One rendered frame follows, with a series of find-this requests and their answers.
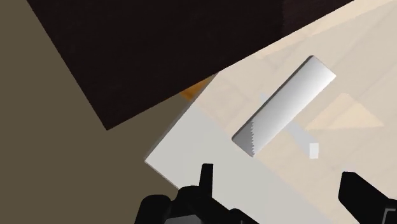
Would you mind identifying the white cylinder roll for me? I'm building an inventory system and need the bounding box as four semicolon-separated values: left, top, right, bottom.
232;55;337;158

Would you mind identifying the light wooden table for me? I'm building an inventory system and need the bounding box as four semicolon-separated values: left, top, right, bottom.
144;0;397;224

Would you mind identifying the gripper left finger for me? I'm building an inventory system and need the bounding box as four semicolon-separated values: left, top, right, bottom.
134;163;259;224

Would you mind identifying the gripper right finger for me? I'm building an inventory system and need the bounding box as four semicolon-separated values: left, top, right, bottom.
338;171;397;224

